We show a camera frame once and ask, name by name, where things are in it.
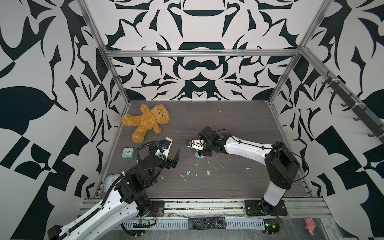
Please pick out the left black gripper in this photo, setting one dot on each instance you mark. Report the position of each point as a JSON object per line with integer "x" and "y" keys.
{"x": 172, "y": 163}

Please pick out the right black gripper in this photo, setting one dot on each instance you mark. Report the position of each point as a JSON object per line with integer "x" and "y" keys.
{"x": 204, "y": 153}

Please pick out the blue earbud charging case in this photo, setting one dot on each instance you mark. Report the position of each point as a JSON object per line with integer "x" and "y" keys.
{"x": 199, "y": 155}

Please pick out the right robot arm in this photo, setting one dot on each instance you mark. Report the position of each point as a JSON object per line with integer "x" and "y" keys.
{"x": 281, "y": 165}

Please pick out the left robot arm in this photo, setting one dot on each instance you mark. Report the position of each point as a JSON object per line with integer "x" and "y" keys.
{"x": 125, "y": 199}

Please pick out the green alarm clock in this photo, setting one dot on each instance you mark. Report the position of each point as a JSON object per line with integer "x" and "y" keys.
{"x": 128, "y": 153}

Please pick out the brown teddy bear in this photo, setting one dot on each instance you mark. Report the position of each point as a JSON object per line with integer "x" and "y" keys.
{"x": 150, "y": 119}

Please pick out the circuit board left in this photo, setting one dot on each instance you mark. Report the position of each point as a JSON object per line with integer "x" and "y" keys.
{"x": 145, "y": 223}

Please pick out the black remote control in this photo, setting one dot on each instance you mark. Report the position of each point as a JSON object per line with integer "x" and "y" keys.
{"x": 207, "y": 223}

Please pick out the green circuit board right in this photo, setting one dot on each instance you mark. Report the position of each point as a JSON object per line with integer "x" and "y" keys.
{"x": 271, "y": 228}

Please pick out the pink small toy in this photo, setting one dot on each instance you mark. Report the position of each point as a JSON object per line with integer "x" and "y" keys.
{"x": 310, "y": 225}

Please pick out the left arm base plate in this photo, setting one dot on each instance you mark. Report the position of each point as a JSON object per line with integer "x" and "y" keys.
{"x": 157, "y": 209}

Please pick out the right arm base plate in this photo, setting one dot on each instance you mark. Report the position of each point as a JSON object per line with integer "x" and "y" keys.
{"x": 255, "y": 208}

